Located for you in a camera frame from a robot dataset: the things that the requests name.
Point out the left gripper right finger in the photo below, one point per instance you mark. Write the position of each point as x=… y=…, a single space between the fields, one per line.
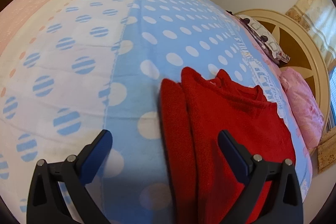
x=284 y=201

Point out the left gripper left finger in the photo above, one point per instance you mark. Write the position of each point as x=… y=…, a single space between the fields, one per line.
x=45 y=202

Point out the red knitted sweater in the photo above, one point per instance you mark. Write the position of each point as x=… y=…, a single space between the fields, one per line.
x=193 y=113

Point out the pink folded quilt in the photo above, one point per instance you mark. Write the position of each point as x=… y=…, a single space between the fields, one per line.
x=304 y=107

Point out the cream wooden headboard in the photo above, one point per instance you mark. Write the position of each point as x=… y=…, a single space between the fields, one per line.
x=305 y=57

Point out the blue polka dot bedsheet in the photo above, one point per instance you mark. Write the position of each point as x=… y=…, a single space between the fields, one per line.
x=72 y=68

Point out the patterned white pillow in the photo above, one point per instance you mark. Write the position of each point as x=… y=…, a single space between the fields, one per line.
x=264 y=39

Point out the beige curtain near headboard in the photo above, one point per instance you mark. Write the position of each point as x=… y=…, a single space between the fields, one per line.
x=318 y=18

